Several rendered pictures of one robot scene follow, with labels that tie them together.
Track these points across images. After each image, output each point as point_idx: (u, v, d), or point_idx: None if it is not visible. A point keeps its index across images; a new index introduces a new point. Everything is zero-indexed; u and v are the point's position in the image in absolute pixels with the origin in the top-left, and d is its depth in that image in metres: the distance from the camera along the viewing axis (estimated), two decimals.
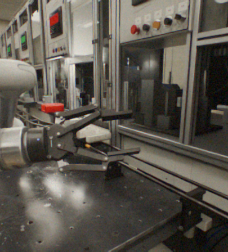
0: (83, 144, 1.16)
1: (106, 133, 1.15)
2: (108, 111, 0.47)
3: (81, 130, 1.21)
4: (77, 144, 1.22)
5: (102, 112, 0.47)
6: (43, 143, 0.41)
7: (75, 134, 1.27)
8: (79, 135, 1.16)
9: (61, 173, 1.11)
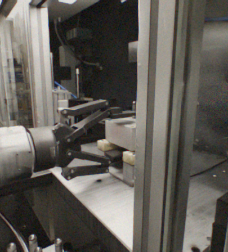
0: None
1: None
2: None
3: None
4: None
5: (107, 158, 0.46)
6: None
7: None
8: None
9: None
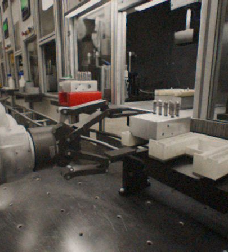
0: (225, 202, 0.35)
1: None
2: None
3: (204, 153, 0.40)
4: (187, 193, 0.42)
5: (107, 158, 0.46)
6: None
7: (171, 160, 0.46)
8: (214, 172, 0.36)
9: None
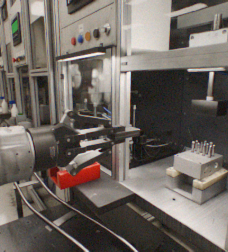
0: None
1: None
2: (115, 140, 0.46)
3: None
4: None
5: (110, 140, 0.45)
6: None
7: None
8: None
9: None
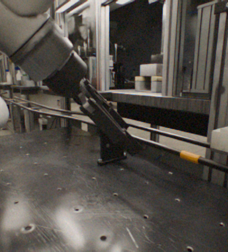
0: None
1: None
2: (122, 143, 0.40)
3: None
4: None
5: None
6: None
7: None
8: None
9: (120, 234, 0.39)
